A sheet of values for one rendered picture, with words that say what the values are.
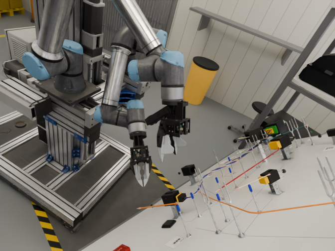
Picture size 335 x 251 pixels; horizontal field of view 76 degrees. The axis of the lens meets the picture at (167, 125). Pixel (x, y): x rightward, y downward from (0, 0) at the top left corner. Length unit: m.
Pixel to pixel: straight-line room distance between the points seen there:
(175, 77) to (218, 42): 3.17
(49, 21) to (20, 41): 0.68
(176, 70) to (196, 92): 2.89
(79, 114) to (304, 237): 1.01
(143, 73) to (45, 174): 1.49
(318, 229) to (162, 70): 0.56
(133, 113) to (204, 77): 2.62
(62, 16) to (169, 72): 0.43
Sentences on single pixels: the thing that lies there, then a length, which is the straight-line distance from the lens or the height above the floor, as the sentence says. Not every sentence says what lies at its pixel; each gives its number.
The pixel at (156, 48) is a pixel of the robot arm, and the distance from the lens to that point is 0.83.
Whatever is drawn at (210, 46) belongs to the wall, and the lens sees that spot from 3.87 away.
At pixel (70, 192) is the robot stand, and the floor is 0.21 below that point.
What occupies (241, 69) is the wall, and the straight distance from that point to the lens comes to 3.84.
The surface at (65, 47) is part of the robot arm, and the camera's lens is 1.08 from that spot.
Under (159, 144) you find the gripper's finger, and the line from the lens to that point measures 0.72.
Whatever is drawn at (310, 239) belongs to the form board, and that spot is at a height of 1.44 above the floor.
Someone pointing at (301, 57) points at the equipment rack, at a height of 1.58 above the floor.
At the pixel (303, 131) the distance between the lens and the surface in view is 1.79.
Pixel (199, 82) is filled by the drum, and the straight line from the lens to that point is 3.48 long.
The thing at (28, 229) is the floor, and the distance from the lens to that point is 2.04.
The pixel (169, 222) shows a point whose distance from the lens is 0.82.
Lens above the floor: 1.80
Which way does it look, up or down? 37 degrees down
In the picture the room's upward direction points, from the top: 19 degrees clockwise
